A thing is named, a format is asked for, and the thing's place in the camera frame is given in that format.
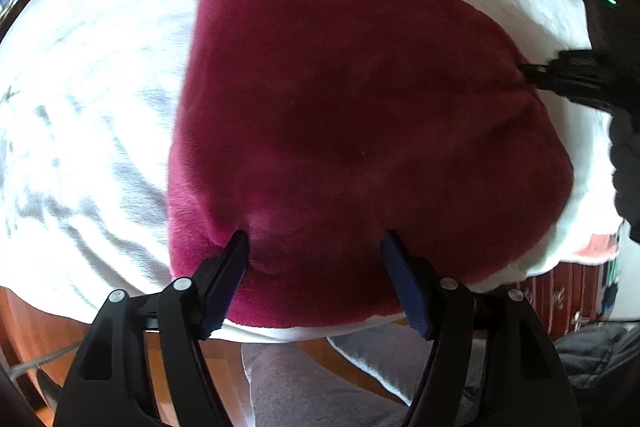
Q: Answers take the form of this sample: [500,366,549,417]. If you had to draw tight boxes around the red fleece pants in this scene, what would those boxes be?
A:
[167,0,574,329]

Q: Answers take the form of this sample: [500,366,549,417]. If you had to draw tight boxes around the wooden drawer cabinet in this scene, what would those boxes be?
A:
[516,260,620,340]

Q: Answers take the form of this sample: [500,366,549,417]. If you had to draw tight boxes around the grey trouser leg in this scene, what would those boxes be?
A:
[241,323,434,427]

